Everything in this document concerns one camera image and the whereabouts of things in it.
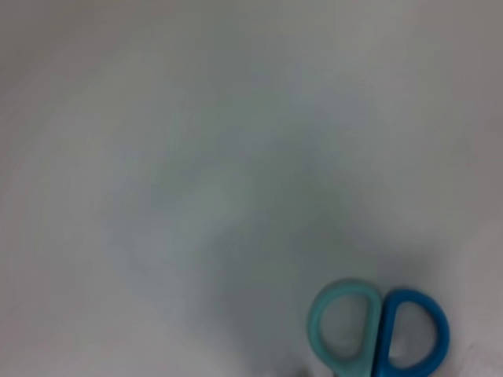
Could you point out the blue and teal scissors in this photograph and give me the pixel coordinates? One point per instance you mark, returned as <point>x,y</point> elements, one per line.
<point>377,334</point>

